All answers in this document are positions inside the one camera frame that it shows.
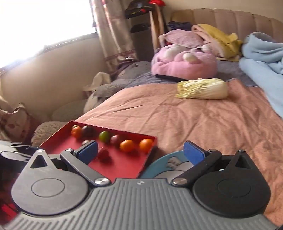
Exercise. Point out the beige fuzzy cushion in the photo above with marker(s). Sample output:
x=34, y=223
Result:
x=64, y=115

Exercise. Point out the wooden frame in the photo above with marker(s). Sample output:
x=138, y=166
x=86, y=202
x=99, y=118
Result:
x=154, y=26

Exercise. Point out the grey bed sheet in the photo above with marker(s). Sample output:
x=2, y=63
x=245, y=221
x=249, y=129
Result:
x=225, y=68

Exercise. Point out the white cloth bag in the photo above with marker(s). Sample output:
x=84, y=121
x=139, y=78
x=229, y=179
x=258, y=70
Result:
x=99, y=80

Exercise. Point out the red cloth item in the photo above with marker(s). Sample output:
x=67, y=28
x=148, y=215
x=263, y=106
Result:
x=157, y=2

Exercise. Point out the floral cushion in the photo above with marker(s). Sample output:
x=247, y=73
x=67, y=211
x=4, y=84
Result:
x=15, y=121

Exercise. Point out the grey plush toy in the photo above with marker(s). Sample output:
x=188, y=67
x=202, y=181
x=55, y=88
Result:
x=123, y=81

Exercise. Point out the pink dotted bedspread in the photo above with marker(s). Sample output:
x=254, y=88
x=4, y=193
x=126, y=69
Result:
x=199, y=119

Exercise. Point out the red tray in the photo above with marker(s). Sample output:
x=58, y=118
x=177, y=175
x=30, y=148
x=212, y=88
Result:
x=123, y=163

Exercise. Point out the black shelf unit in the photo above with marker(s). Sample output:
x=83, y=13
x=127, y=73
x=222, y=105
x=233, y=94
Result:
x=141, y=37

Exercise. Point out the floral curtain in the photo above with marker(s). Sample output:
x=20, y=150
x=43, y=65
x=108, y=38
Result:
x=115, y=37

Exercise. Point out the orange mandarin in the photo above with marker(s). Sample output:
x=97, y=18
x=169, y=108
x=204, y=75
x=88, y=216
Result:
x=127, y=146
x=146, y=144

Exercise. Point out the dark purple tomato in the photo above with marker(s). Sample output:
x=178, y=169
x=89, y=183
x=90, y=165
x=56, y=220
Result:
x=116, y=140
x=87, y=131

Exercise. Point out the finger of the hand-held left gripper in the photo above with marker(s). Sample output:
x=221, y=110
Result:
x=15, y=158
x=13, y=146

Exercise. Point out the small orange tomato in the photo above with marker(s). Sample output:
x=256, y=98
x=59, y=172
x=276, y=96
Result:
x=76, y=132

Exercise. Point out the window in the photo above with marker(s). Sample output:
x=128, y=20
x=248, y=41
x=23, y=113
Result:
x=44, y=26

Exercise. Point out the blue cartoon bowl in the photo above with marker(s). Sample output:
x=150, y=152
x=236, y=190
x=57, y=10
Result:
x=154, y=164

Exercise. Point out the light blue blanket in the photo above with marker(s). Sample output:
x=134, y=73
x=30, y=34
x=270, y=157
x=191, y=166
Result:
x=260, y=57

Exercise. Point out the small green tomato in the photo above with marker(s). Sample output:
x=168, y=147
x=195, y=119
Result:
x=75, y=127

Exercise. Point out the dark clothes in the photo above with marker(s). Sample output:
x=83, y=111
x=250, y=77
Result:
x=179, y=25

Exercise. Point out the pink plush toy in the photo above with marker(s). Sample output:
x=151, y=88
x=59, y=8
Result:
x=183, y=64

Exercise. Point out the beige padded headboard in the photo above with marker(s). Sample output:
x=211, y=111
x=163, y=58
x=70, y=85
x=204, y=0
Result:
x=232, y=20

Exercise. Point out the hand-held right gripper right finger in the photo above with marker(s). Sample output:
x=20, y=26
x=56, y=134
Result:
x=194, y=152

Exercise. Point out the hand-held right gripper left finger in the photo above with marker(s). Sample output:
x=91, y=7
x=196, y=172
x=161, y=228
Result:
x=88, y=151

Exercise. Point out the yellow blanket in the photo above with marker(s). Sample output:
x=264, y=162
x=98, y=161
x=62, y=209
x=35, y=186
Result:
x=221, y=37

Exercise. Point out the napa cabbage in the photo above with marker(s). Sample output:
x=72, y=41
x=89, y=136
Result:
x=203, y=89

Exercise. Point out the pink pillow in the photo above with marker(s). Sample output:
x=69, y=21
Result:
x=183, y=37

